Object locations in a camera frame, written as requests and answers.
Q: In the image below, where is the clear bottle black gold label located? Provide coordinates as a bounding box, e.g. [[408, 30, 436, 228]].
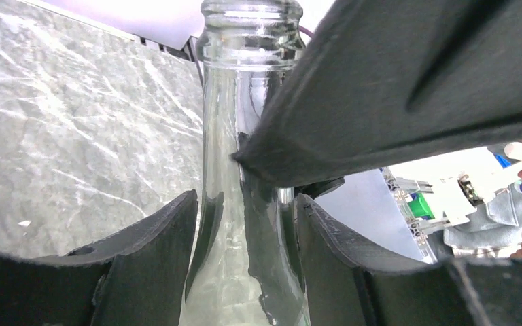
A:
[[179, 1, 310, 325]]

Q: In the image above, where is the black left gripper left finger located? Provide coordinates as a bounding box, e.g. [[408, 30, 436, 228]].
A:
[[0, 190, 198, 325]]

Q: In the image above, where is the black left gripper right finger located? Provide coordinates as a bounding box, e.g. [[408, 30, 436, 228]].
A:
[[297, 195, 522, 325]]

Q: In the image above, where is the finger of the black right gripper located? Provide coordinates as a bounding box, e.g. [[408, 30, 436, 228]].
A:
[[234, 1, 522, 187]]

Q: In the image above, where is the white teleoperation device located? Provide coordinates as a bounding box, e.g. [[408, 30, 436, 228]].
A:
[[380, 142, 522, 241]]

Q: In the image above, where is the person in background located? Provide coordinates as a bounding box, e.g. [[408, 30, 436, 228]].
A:
[[443, 134, 522, 262]]

